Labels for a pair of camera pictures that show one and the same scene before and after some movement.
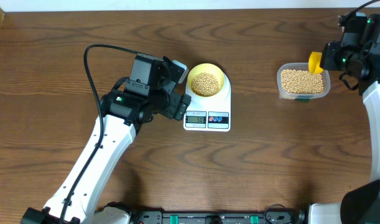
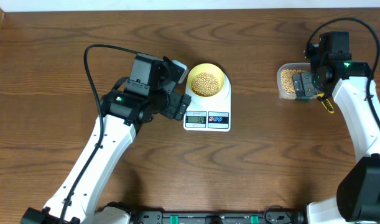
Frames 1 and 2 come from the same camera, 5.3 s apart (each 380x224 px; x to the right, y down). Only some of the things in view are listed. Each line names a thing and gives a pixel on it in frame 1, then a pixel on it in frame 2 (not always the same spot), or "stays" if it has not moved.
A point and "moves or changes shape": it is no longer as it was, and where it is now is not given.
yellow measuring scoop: (314, 63) moves or changes shape
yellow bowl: (206, 79) stays
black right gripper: (330, 49) to (303, 81)
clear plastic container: (295, 81) stays
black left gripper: (178, 106) stays
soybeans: (204, 84) stays
